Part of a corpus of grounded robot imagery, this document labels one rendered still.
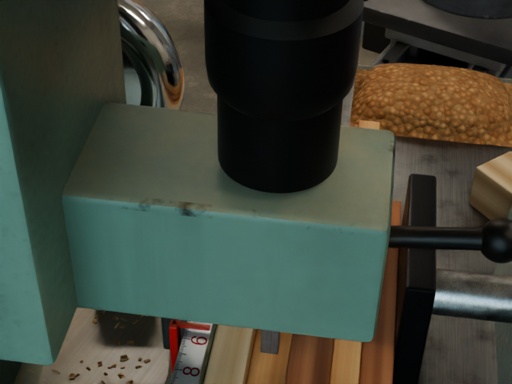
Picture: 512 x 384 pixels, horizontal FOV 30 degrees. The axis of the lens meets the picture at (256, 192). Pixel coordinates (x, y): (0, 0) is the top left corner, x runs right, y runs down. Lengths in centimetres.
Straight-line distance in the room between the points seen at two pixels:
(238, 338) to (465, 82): 32
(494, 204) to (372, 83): 15
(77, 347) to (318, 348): 25
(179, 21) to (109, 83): 218
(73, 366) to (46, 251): 30
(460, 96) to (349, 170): 33
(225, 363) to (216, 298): 7
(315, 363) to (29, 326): 16
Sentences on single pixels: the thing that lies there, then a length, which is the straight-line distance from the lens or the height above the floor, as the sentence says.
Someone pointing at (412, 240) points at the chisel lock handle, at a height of 104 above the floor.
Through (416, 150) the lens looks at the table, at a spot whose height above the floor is 90.
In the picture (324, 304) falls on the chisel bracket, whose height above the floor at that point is 102.
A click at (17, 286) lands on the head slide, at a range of 39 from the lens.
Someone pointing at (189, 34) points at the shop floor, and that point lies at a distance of 258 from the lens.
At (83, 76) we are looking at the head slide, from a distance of 41.
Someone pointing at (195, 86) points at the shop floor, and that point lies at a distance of 237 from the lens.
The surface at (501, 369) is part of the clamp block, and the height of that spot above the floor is 91.
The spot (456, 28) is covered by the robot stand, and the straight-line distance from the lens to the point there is 102.
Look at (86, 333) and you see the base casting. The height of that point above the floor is 80.
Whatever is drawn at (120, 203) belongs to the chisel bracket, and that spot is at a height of 107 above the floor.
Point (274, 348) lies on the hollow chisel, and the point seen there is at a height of 95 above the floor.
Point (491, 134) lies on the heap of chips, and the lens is 73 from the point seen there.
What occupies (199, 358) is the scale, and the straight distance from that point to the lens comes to 48.
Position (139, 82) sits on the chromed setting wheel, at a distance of 54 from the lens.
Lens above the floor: 133
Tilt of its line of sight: 40 degrees down
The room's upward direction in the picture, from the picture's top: 1 degrees clockwise
